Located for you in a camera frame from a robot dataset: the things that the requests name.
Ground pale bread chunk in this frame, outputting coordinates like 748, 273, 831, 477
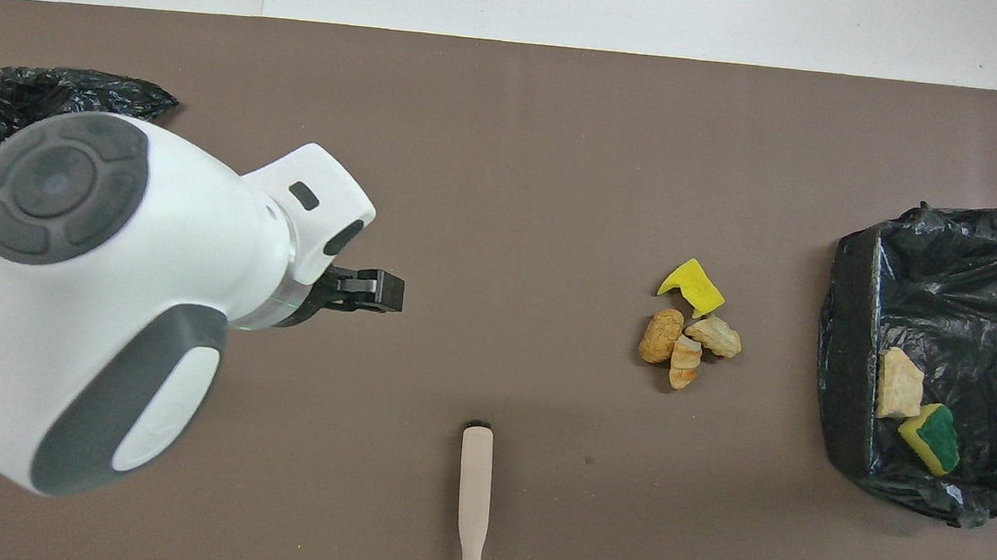
682, 313, 745, 360

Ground round brown bread piece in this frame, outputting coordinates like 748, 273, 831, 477
636, 307, 687, 368

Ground brown table mat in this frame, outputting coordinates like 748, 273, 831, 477
0, 0, 997, 560

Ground pale beige stone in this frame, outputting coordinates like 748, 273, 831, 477
875, 346, 928, 422

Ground beige brush black bristles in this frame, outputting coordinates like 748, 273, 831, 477
450, 419, 499, 560

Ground black bag lined bin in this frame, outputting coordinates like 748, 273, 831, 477
803, 193, 997, 532

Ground crumpled black trash bag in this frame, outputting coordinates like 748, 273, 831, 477
0, 62, 182, 220

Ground striped bread roll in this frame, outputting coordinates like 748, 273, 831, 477
668, 334, 705, 392

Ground yellow sponge piece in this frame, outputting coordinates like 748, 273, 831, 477
655, 255, 729, 320
895, 400, 965, 479

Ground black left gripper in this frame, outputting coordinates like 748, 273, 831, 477
276, 259, 406, 340

